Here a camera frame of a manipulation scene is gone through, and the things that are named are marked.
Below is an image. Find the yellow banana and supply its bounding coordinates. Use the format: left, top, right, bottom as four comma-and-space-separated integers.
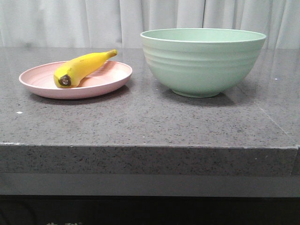
53, 49, 118, 88

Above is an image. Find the green ribbed bowl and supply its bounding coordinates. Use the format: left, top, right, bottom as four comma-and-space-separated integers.
140, 28, 266, 98

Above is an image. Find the pink plate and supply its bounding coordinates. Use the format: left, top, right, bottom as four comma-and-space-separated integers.
19, 61, 133, 99

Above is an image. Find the white curtain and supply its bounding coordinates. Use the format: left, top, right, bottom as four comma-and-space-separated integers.
0, 0, 300, 49

